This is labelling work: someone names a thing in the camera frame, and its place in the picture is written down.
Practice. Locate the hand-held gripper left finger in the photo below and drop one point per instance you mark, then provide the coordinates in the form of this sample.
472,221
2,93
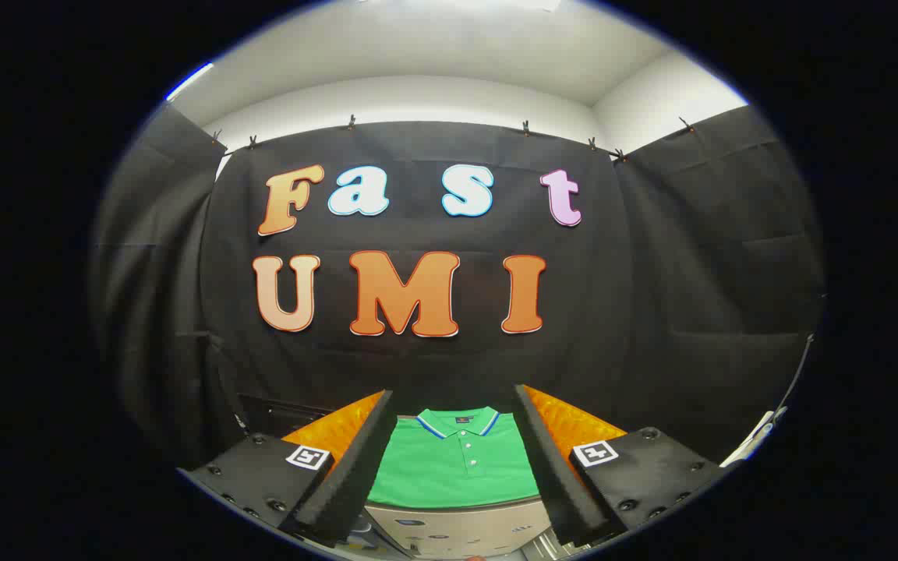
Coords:
355,467

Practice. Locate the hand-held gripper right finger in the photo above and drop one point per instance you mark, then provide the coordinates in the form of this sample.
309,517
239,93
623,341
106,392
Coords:
554,475

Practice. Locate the green polo shirt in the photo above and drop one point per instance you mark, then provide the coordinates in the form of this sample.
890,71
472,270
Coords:
449,475

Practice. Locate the transparent washing machine lid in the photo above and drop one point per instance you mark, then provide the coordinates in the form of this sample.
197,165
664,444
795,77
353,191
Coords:
277,413

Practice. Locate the white printed sheet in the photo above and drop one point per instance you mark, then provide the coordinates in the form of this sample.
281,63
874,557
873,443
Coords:
757,440

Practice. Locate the row of black cloth clips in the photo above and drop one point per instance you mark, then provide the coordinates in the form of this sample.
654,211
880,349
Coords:
351,121

